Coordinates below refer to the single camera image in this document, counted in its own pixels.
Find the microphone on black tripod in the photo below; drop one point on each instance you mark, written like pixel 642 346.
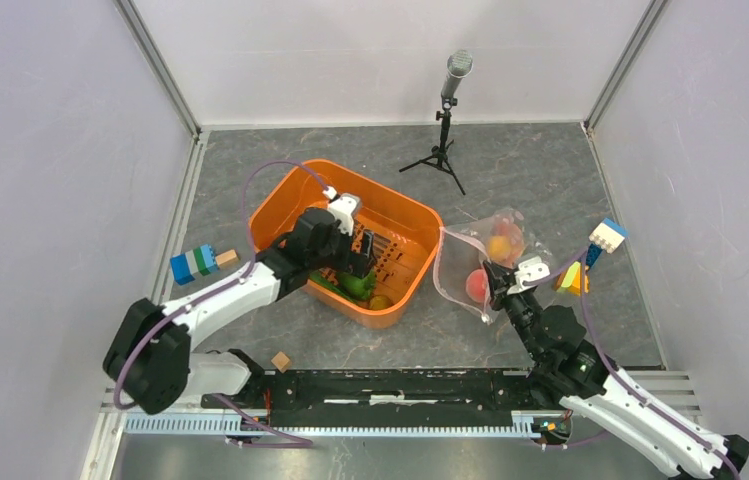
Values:
pixel 458 66

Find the small wooden cube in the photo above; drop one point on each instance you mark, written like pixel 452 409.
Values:
pixel 281 362

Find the clear pink-dotted zip bag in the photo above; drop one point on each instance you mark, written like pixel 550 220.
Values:
pixel 462 249

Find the pink toy peach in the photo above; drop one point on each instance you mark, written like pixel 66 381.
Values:
pixel 476 286

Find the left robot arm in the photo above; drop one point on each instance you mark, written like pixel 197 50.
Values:
pixel 150 357

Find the red toy strawberry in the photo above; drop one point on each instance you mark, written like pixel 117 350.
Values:
pixel 511 231

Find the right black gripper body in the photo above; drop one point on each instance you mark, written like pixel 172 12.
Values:
pixel 521 307

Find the green toy bell pepper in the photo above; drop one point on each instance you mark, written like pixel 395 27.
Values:
pixel 357 288

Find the small tan wooden block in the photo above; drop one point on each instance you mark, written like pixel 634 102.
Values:
pixel 227 259

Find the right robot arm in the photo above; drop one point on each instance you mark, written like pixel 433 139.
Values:
pixel 571 372

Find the blue white toy brick stack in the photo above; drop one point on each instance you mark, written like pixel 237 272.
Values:
pixel 605 238

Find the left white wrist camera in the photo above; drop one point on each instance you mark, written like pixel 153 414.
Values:
pixel 344 208

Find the olive toy fruit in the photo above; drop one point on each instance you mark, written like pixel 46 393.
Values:
pixel 379 302

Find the yellow toy lemon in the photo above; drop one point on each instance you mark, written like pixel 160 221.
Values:
pixel 499 248

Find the orange plastic basket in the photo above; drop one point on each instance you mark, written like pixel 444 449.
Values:
pixel 406 235

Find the blue green striped brick stack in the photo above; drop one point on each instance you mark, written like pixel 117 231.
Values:
pixel 198 262

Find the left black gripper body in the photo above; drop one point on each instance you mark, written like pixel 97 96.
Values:
pixel 338 254

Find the green toy cucumber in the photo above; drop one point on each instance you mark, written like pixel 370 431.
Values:
pixel 320 280

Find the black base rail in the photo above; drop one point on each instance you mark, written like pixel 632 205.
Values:
pixel 472 397

